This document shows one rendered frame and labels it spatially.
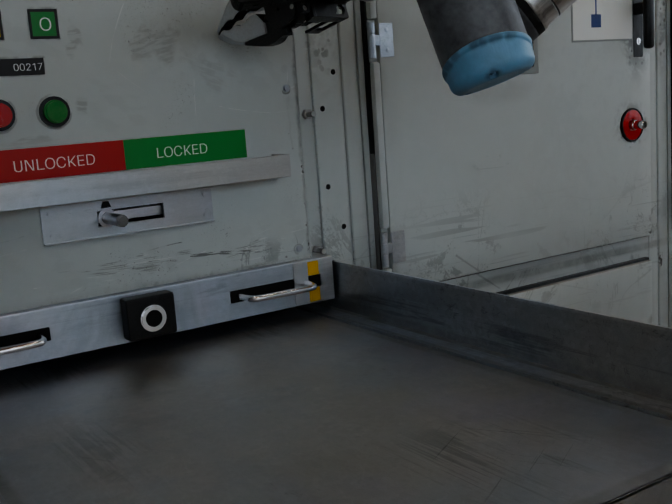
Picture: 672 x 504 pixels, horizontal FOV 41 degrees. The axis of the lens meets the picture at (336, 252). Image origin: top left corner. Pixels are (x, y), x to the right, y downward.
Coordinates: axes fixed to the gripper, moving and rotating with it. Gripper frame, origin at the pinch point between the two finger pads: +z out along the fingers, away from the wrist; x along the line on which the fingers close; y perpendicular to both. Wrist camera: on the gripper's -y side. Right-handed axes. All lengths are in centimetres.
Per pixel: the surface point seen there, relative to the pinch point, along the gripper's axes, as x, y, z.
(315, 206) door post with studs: -22.2, 17.4, 8.9
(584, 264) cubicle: -43, 70, -1
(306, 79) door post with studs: -5.1, 17.4, 4.3
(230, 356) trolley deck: -37.9, -8.8, 3.6
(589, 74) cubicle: -11, 70, -11
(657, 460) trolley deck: -51, -12, -46
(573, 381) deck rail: -47, 1, -34
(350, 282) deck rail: -33.7, 12.8, 2.1
